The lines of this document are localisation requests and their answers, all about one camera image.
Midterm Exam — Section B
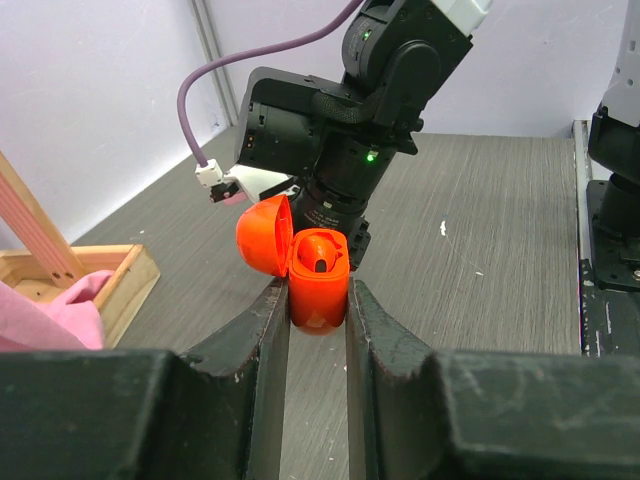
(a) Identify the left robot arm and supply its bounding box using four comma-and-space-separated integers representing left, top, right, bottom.
1, 1, 639, 479

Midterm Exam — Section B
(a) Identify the orange earbud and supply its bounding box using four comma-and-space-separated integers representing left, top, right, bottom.
297, 232, 342, 273

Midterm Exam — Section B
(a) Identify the pink shirt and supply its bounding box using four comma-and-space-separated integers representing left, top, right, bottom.
1, 270, 113, 352

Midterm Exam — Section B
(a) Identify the orange earbud charging case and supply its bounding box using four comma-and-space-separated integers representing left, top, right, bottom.
236, 195, 351, 336

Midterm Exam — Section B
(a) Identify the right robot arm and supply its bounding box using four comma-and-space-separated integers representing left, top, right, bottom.
236, 0, 491, 267

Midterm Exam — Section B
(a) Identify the wooden clothes rack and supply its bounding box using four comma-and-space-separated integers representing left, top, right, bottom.
1, 158, 160, 348

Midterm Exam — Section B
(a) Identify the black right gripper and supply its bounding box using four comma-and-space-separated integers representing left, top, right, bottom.
236, 67, 418, 269

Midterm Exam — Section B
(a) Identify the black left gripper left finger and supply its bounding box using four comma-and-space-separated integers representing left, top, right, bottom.
1, 279, 290, 479

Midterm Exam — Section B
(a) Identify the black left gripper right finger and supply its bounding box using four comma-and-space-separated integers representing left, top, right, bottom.
345, 280, 639, 479

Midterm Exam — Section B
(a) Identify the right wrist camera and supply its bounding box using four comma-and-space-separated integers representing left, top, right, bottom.
195, 159, 296, 205

